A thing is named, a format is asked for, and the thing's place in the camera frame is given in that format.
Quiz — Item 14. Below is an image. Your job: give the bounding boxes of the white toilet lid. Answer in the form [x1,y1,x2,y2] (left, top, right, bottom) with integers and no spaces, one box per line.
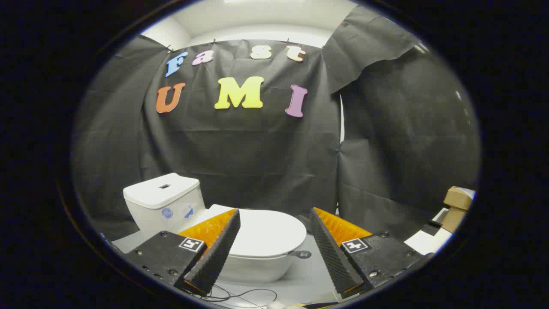
[195,204,312,259]

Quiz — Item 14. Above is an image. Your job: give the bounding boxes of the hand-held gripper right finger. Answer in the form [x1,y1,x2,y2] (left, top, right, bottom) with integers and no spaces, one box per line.
[309,207,434,297]

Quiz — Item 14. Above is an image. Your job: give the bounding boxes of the white flat box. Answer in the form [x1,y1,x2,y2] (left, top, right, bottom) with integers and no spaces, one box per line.
[404,208,453,256]

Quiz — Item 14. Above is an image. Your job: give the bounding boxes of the brown cardboard box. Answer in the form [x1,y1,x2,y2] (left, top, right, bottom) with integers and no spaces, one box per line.
[441,186,475,234]

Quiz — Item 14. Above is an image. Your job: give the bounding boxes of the thin black cable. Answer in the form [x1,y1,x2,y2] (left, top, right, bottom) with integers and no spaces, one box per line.
[201,283,278,308]

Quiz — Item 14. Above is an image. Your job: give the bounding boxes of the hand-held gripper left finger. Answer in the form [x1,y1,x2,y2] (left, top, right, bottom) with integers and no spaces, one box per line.
[124,209,241,297]

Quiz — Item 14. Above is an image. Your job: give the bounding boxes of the black backdrop cloth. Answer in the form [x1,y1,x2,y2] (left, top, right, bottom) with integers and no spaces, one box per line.
[71,4,481,242]

